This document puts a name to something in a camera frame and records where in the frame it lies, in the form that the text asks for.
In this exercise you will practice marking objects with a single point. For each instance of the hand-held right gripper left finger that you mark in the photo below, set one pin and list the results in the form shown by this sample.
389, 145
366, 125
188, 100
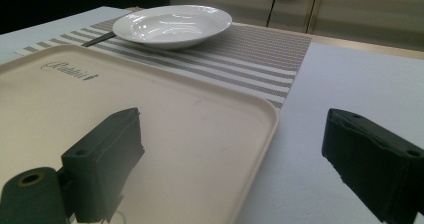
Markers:
100, 164

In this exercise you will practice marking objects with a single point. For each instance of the striped woven placemat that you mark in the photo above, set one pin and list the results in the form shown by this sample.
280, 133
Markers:
240, 57

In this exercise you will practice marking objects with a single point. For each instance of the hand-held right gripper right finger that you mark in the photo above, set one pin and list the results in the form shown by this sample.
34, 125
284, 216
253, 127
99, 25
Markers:
373, 160

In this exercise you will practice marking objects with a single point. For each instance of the beige plastic tray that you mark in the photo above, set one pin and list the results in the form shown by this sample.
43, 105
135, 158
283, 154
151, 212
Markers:
186, 124

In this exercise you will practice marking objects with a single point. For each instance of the white deep plate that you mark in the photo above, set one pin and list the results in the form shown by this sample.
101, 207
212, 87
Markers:
170, 25

